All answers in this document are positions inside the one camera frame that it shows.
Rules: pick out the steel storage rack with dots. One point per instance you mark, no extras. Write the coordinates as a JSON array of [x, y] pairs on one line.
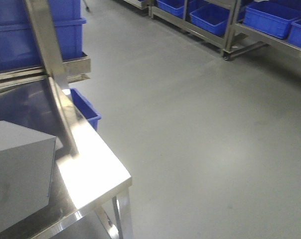
[[238, 38]]

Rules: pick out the blue bin on rack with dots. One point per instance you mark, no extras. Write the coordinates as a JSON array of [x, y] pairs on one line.
[[211, 18], [176, 7], [271, 18]]

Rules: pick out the blue floor bin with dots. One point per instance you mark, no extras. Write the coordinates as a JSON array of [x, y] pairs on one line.
[[86, 108]]

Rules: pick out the gray square base block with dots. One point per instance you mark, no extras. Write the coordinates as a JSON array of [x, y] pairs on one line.
[[26, 163]]

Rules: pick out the steel upright post right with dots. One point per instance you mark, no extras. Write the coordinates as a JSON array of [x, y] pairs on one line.
[[45, 35]]

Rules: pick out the large blue crate right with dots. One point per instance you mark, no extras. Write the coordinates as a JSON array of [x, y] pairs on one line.
[[18, 47]]

